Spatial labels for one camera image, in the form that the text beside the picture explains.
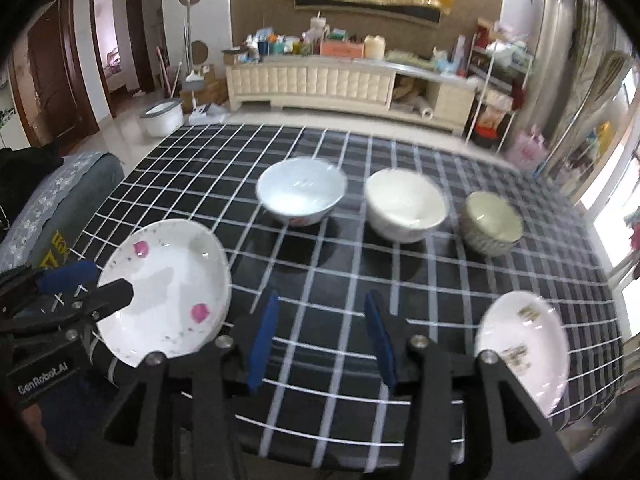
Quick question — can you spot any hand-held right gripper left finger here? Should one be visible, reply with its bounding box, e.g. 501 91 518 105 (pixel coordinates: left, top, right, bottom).
102 290 281 480

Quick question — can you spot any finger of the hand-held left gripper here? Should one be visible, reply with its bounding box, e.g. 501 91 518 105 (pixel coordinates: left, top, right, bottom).
0 260 100 311
0 279 136 361

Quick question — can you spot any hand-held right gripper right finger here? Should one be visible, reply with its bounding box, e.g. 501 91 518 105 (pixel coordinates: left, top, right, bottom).
364 290 581 480

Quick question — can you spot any white plate with pink flowers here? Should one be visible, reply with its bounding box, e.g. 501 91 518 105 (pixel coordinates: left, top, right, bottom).
95 219 232 367

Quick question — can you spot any green striped bowl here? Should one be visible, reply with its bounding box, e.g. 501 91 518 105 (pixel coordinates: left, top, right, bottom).
460 191 524 257

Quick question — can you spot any black white checkered tablecloth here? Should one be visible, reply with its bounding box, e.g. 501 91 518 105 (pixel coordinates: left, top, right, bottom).
70 122 626 480

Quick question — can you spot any grey floral sofa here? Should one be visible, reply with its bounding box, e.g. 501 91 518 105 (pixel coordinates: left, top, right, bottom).
0 151 126 273

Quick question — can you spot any black cloth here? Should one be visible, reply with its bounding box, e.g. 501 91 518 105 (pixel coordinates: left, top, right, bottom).
0 147 66 226

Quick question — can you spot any white plate with gold print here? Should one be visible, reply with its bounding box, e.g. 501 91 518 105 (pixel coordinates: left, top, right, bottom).
474 290 571 418

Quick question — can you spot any cream white bowl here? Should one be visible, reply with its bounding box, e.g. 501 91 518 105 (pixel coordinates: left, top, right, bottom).
363 167 449 244

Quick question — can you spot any white bowl with red print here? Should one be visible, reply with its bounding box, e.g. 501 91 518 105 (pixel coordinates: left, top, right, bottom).
255 156 348 227

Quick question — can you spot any white bucket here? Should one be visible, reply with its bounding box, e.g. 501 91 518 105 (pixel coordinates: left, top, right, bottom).
140 100 185 138

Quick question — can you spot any brown wooden door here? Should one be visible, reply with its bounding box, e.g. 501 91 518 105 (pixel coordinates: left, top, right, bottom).
10 0 101 148

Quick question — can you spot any white flat box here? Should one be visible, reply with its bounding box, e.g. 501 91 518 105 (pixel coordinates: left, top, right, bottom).
189 102 226 124

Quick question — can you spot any cardboard box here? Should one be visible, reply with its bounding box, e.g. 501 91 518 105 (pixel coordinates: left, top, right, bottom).
190 77 227 108

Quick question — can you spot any red black box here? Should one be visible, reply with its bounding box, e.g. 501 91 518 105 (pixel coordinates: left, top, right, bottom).
475 110 507 149

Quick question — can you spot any pink bag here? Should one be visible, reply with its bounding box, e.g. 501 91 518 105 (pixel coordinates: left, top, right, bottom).
510 127 548 171

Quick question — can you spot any brown paper bag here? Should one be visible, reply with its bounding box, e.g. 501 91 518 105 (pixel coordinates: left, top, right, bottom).
392 80 426 104

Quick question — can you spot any cream tv cabinet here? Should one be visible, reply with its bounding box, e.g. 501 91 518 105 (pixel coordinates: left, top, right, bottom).
224 55 478 136

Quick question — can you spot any white metal rack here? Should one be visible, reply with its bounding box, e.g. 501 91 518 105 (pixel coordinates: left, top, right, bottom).
465 35 531 153

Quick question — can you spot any orange box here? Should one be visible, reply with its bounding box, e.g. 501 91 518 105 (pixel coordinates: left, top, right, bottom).
320 40 365 58

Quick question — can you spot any black television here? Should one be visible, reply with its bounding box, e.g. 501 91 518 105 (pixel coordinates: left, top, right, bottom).
294 0 441 25

